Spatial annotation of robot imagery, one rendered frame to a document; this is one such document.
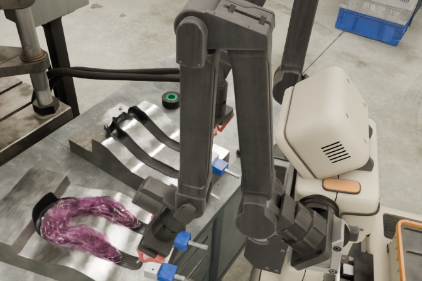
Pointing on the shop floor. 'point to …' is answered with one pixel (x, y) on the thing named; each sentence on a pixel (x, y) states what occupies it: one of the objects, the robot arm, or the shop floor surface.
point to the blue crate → (370, 26)
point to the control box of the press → (49, 27)
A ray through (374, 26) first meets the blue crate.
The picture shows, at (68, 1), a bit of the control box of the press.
